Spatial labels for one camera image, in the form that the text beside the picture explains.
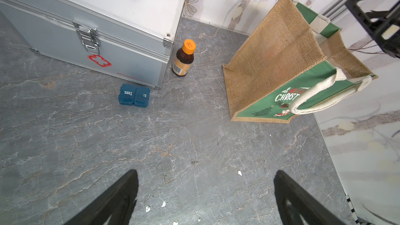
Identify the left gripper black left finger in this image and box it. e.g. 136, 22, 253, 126
66, 169, 139, 225

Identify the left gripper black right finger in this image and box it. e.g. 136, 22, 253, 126
274, 170, 344, 225

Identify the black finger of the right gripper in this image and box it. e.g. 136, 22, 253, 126
345, 0, 400, 58

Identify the green burlap canvas bag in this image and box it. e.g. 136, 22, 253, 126
223, 0, 376, 124

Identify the teal pill box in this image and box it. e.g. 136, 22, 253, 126
118, 84, 151, 107

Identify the brown bottle orange cap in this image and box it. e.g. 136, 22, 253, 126
172, 39, 196, 77

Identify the silver aluminium case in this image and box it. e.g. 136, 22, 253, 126
1, 0, 185, 87

